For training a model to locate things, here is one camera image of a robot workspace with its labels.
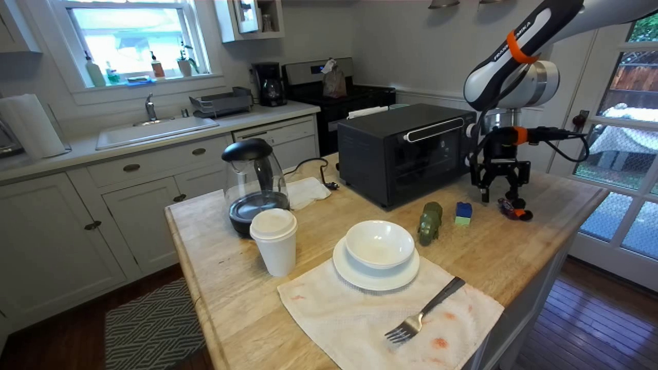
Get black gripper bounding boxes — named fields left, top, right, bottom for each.
left=472, top=143, right=534, bottom=211

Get green plush toy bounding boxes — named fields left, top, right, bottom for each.
left=415, top=200, right=444, bottom=248

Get blue and green block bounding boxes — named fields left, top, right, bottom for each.
left=453, top=200, right=476, bottom=228

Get white glass panel door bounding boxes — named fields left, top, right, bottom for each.
left=567, top=12, right=658, bottom=293

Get black toaster oven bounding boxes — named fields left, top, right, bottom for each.
left=335, top=100, right=480, bottom=211

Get white bowl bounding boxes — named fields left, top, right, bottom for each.
left=341, top=217, right=418, bottom=271

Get metal fork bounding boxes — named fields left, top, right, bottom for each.
left=382, top=275, right=467, bottom=347

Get floral dish towel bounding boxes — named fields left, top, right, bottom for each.
left=344, top=103, right=390, bottom=122

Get white plate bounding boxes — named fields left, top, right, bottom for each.
left=332, top=233, right=424, bottom=296

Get black kitchen stove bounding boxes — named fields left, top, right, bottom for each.
left=283, top=56, right=399, bottom=158

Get white paper napkin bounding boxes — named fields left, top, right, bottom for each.
left=285, top=174, right=333, bottom=211

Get brown paper bag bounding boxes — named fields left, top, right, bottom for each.
left=319, top=57, right=349, bottom=100

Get white stained dish cloth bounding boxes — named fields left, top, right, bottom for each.
left=275, top=253, right=509, bottom=370

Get white paper cup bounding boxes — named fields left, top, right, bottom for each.
left=247, top=205, right=300, bottom=280

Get glass electric kettle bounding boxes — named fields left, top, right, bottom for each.
left=220, top=136, right=292, bottom=240

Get black coffee maker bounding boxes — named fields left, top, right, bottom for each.
left=249, top=59, right=289, bottom=108

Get grey dish rack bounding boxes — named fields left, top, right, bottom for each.
left=188, top=83, right=255, bottom=121

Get white wooden-top kitchen island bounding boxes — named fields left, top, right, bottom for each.
left=163, top=149, right=613, bottom=370

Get white vase with plant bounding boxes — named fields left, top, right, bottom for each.
left=175, top=38, right=201, bottom=78

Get white kitchen sink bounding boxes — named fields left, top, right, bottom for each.
left=93, top=115, right=222, bottom=151

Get chrome faucet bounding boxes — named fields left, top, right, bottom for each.
left=143, top=92, right=160, bottom=126

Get white counter cabinets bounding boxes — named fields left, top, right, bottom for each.
left=0, top=100, right=323, bottom=336

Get small red bottle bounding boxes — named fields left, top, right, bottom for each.
left=148, top=49, right=167, bottom=80

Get blue sponge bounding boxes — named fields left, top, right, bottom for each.
left=121, top=73, right=159, bottom=88

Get grey patterned floor mat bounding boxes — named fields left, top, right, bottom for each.
left=102, top=275, right=216, bottom=370

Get kitchen window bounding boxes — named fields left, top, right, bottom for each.
left=43, top=0, right=215, bottom=95

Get small teal bottle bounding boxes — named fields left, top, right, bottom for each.
left=104, top=59, right=123, bottom=85

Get white soap bottle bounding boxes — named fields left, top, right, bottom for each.
left=83, top=52, right=110, bottom=90

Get white paper towel roll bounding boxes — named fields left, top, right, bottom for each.
left=0, top=90, right=70, bottom=162

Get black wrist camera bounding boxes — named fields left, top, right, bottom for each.
left=488, top=126, right=534, bottom=148

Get black power cord with plug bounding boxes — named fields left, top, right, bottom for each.
left=287, top=153, right=341, bottom=192

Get white wall cabinet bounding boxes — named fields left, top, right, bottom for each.
left=213, top=0, right=287, bottom=45
left=0, top=0, right=43, bottom=56

